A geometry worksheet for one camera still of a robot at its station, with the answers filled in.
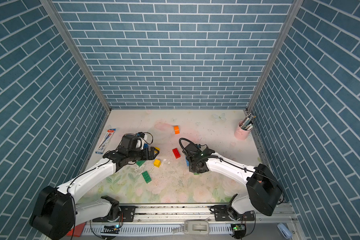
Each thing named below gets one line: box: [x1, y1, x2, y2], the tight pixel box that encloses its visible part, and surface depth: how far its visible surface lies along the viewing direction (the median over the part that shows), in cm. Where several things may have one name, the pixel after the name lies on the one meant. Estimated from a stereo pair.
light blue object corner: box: [277, 223, 293, 239], surface depth 70 cm
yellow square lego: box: [153, 159, 162, 168], surface depth 91 cm
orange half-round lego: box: [173, 125, 180, 135], surface depth 108 cm
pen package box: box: [95, 128, 117, 154], surface depth 102 cm
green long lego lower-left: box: [141, 171, 152, 184], surface depth 87 cm
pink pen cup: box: [234, 120, 253, 141], surface depth 101 cm
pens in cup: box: [240, 112, 257, 131], surface depth 98 cm
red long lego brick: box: [172, 148, 181, 159], surface depth 98 cm
